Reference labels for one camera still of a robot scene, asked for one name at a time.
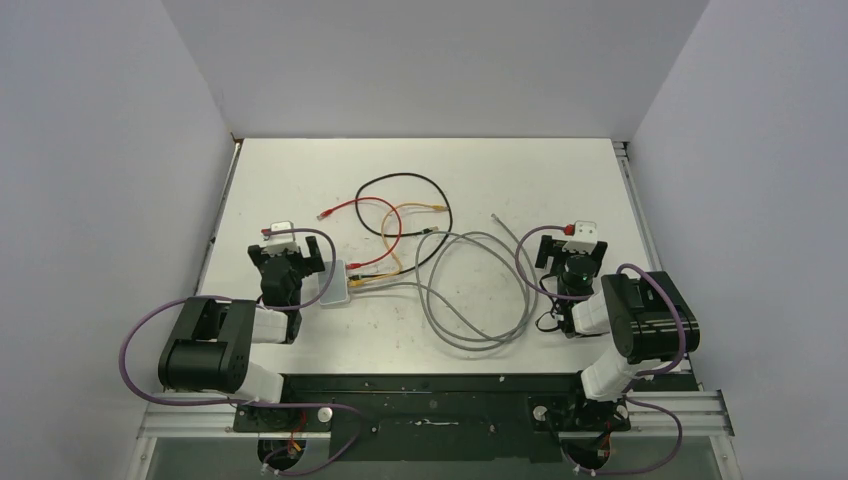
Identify yellow ethernet cable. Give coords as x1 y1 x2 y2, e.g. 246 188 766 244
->
348 202 450 288

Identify grey ethernet cable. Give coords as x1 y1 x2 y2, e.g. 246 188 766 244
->
349 213 539 353

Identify grey network switch box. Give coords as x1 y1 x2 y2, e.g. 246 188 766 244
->
317 259 350 308

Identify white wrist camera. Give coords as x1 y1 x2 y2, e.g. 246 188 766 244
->
261 221 298 256
561 220 598 255

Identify aluminium right side rail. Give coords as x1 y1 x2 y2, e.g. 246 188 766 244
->
612 140 694 376

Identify aluminium front rail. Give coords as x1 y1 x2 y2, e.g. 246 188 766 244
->
137 391 735 439

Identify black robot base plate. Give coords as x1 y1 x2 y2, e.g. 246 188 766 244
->
232 372 699 472

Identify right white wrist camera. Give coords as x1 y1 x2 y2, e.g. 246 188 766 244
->
561 220 598 255

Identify red ethernet cable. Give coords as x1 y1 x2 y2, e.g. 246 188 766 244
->
316 196 403 272

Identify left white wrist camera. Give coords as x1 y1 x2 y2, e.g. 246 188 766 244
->
261 221 298 256

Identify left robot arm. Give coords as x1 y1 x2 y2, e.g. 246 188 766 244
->
158 234 327 431

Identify black ethernet cable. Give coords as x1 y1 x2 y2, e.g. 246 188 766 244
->
348 172 454 280

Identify aluminium rail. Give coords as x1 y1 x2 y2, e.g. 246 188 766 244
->
192 139 244 294
137 391 735 439
612 140 694 376

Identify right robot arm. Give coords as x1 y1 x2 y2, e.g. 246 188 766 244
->
535 235 701 428

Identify aluminium left side rail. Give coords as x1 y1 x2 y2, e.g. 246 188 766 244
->
192 139 244 294

